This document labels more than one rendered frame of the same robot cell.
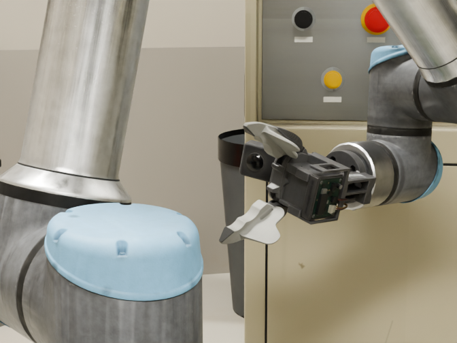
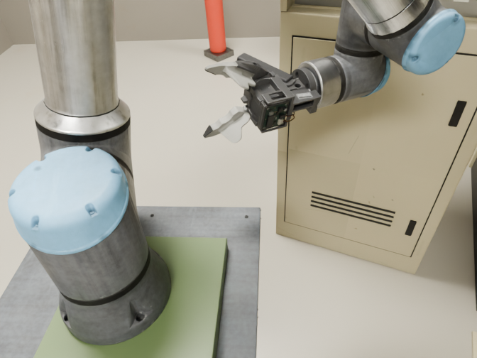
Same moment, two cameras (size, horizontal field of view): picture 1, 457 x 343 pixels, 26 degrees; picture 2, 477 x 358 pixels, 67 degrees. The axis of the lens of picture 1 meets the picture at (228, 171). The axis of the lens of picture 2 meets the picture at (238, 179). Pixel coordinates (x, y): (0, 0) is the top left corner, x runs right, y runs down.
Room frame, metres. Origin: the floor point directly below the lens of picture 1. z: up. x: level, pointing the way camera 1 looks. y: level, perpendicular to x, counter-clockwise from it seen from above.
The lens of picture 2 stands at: (0.67, -0.25, 1.22)
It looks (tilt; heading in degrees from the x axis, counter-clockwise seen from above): 42 degrees down; 21
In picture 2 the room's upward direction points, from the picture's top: 4 degrees counter-clockwise
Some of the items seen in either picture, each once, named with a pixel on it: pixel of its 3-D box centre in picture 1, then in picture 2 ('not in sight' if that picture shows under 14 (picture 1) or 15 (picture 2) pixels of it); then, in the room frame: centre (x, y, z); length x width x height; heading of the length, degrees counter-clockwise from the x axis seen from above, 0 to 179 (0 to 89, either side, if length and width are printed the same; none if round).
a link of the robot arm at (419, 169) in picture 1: (394, 169); (351, 74); (1.37, -0.23, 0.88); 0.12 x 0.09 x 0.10; 134
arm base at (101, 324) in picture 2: not in sight; (110, 276); (0.92, 0.10, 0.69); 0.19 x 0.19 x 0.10
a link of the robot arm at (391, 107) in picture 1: (407, 89); (369, 15); (1.37, -0.25, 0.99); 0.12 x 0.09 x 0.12; 34
